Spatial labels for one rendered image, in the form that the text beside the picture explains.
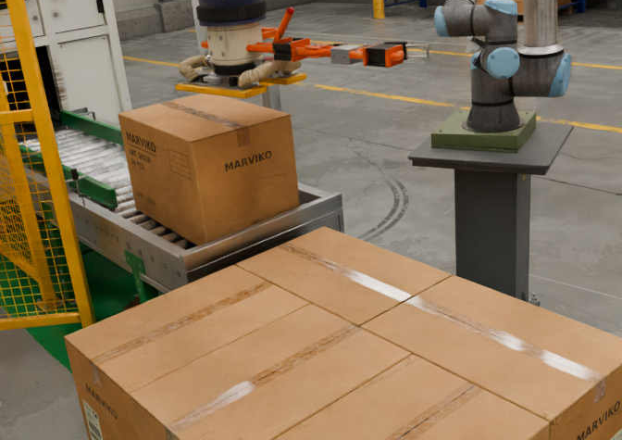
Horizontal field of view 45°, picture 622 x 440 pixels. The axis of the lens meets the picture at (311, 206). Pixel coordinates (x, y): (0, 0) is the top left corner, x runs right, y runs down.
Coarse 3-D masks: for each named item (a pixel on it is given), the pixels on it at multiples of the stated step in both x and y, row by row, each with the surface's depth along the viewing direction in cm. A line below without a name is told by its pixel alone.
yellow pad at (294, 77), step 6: (276, 72) 250; (294, 72) 248; (264, 78) 249; (270, 78) 247; (276, 78) 245; (282, 78) 244; (288, 78) 243; (294, 78) 245; (300, 78) 247; (288, 84) 244
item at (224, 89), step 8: (200, 80) 247; (232, 80) 237; (176, 88) 251; (184, 88) 248; (192, 88) 245; (200, 88) 243; (208, 88) 240; (216, 88) 239; (224, 88) 237; (232, 88) 234; (240, 88) 233; (248, 88) 233; (256, 88) 233; (264, 88) 235; (232, 96) 233; (240, 96) 231; (248, 96) 231
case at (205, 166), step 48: (192, 96) 304; (144, 144) 275; (192, 144) 243; (240, 144) 254; (288, 144) 266; (144, 192) 289; (192, 192) 254; (240, 192) 259; (288, 192) 272; (192, 240) 266
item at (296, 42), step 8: (280, 40) 230; (288, 40) 233; (296, 40) 233; (304, 40) 227; (280, 48) 226; (288, 48) 224; (280, 56) 227; (288, 56) 225; (296, 56) 226; (304, 56) 228
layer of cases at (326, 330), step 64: (256, 256) 252; (320, 256) 248; (384, 256) 244; (128, 320) 219; (192, 320) 216; (256, 320) 213; (320, 320) 209; (384, 320) 206; (448, 320) 203; (512, 320) 200; (128, 384) 188; (192, 384) 186; (256, 384) 183; (320, 384) 181; (384, 384) 179; (448, 384) 176; (512, 384) 174; (576, 384) 172
